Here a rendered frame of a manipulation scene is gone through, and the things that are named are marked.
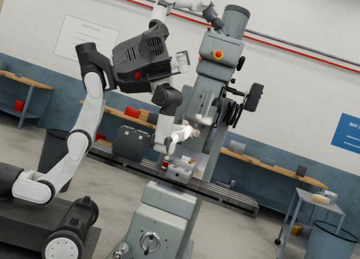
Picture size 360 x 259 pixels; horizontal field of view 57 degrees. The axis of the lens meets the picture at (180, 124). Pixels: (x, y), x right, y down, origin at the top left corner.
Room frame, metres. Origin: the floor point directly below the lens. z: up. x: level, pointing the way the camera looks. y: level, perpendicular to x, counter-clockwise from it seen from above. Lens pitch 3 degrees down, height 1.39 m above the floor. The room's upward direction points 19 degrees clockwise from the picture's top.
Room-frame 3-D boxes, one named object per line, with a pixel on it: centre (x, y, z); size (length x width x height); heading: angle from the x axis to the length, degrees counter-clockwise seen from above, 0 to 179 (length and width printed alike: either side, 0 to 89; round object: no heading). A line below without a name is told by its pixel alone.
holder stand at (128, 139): (2.37, 0.29, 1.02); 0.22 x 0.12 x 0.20; 95
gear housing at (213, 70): (2.37, -0.12, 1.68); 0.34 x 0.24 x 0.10; 174
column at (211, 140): (2.94, -0.18, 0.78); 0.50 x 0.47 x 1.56; 174
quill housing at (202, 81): (2.33, -0.11, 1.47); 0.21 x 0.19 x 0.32; 84
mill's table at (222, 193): (2.33, -0.06, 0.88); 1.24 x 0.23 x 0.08; 84
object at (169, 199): (2.33, -0.11, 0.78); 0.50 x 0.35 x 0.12; 174
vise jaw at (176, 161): (2.27, -0.11, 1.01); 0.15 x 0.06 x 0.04; 82
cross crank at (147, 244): (1.83, -0.06, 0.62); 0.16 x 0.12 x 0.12; 174
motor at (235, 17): (2.57, -0.14, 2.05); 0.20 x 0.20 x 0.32
